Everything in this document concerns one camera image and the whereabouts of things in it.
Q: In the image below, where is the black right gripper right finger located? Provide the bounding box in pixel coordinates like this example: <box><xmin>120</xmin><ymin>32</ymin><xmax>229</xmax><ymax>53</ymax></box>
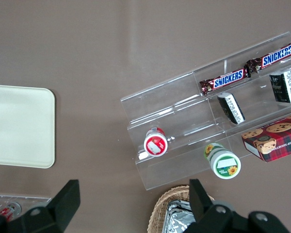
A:
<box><xmin>181</xmin><ymin>179</ymin><xmax>236</xmax><ymax>233</ymax></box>

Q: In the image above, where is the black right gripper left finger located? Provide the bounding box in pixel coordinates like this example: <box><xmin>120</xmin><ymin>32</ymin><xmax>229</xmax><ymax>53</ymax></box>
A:
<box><xmin>5</xmin><ymin>179</ymin><xmax>81</xmax><ymax>233</ymax></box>

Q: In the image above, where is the foil wrapped sandwich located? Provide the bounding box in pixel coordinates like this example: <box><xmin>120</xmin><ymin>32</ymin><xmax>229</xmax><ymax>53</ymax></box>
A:
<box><xmin>162</xmin><ymin>200</ymin><xmax>196</xmax><ymax>233</ymax></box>

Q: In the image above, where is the woven wicker basket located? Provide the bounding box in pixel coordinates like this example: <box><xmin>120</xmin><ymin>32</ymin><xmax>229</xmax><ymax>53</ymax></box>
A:
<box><xmin>147</xmin><ymin>185</ymin><xmax>216</xmax><ymax>233</ymax></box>

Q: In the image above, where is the cream rectangular tray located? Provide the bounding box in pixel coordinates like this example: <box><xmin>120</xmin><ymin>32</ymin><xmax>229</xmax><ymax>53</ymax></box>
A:
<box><xmin>0</xmin><ymin>84</ymin><xmax>56</xmax><ymax>169</ymax></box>

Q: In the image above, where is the clear acrylic can holder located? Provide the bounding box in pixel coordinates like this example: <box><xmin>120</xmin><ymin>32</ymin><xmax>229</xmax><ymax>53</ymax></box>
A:
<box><xmin>0</xmin><ymin>193</ymin><xmax>52</xmax><ymax>216</ymax></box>

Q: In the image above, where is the green sunflower lidded cup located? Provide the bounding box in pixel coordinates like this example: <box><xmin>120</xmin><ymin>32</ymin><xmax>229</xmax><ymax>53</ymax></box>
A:
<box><xmin>203</xmin><ymin>142</ymin><xmax>242</xmax><ymax>180</ymax></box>

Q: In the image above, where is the red drink can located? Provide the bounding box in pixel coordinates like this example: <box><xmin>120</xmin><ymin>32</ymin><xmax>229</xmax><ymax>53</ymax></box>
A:
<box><xmin>0</xmin><ymin>201</ymin><xmax>22</xmax><ymax>221</ymax></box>

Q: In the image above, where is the red lidded white cup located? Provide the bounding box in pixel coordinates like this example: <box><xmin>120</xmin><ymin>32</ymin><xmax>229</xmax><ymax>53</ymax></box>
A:
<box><xmin>143</xmin><ymin>126</ymin><xmax>169</xmax><ymax>158</ymax></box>

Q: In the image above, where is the clear acrylic tiered display stand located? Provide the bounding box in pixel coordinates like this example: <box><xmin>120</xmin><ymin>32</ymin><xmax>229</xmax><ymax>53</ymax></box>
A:
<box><xmin>120</xmin><ymin>31</ymin><xmax>291</xmax><ymax>191</ymax></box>

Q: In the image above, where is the red tartan cookie box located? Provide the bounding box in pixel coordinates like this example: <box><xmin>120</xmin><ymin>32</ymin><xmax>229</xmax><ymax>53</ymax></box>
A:
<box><xmin>241</xmin><ymin>112</ymin><xmax>291</xmax><ymax>163</ymax></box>

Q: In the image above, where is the small black white packet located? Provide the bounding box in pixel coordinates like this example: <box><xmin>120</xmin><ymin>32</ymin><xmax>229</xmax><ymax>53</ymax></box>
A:
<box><xmin>217</xmin><ymin>92</ymin><xmax>246</xmax><ymax>125</ymax></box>

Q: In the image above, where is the Snickers chocolate bar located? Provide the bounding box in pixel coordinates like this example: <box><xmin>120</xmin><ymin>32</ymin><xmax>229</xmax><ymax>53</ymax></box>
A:
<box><xmin>199</xmin><ymin>68</ymin><xmax>252</xmax><ymax>95</ymax></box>
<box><xmin>246</xmin><ymin>38</ymin><xmax>291</xmax><ymax>74</ymax></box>

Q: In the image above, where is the large black white packet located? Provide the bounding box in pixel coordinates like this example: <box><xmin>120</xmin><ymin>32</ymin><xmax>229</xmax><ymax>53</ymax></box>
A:
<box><xmin>269</xmin><ymin>70</ymin><xmax>291</xmax><ymax>103</ymax></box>

